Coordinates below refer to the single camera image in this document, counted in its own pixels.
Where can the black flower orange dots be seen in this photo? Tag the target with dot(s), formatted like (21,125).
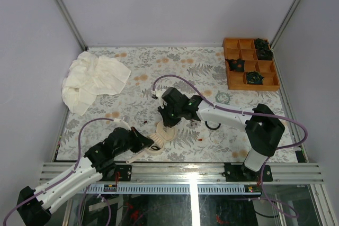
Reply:
(236,65)

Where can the black flower yellow green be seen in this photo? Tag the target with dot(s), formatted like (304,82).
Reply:
(254,78)

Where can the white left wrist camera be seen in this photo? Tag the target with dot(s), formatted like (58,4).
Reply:
(121,123)

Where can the floral patterned table mat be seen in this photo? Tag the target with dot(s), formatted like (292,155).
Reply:
(190,70)

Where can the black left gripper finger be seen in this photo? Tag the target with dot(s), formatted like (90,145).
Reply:
(141,146)
(141,139)

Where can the aluminium front rail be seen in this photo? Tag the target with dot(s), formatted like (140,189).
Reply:
(282,173)

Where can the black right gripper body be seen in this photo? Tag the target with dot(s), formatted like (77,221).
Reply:
(172,115)

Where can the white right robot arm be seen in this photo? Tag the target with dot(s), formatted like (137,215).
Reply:
(264,131)

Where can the black fabric flower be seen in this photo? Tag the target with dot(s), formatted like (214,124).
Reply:
(264,54)
(261,44)

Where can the beige round jewelry case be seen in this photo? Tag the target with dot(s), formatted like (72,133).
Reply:
(161,137)

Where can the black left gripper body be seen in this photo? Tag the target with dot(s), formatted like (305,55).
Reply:
(131,142)

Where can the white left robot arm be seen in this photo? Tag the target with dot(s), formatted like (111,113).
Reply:
(36,205)

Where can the wooden compartment tray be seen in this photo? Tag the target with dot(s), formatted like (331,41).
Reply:
(244,48)

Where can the black fabric flower top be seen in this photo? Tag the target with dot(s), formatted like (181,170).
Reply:
(261,44)

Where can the crumpled white cloth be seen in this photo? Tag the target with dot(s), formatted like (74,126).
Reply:
(90,76)

